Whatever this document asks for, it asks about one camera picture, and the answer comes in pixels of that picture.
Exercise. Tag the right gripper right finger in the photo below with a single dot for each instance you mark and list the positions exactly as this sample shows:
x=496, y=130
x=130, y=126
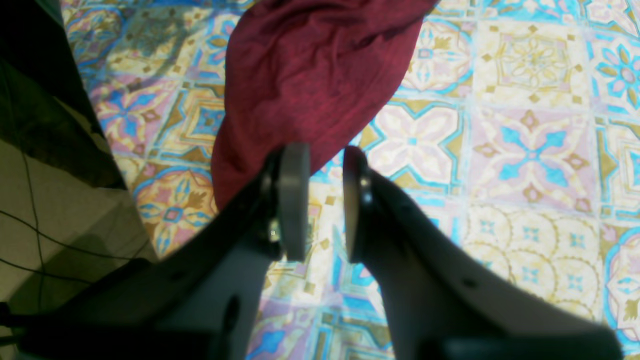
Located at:
x=439, y=303

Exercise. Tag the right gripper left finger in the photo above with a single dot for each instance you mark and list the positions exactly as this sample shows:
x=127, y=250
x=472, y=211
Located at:
x=201, y=302

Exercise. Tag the dark red t-shirt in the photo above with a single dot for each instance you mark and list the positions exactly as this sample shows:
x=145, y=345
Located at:
x=310, y=71

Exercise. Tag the patterned tablecloth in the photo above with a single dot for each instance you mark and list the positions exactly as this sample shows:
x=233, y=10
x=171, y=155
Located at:
x=515, y=128

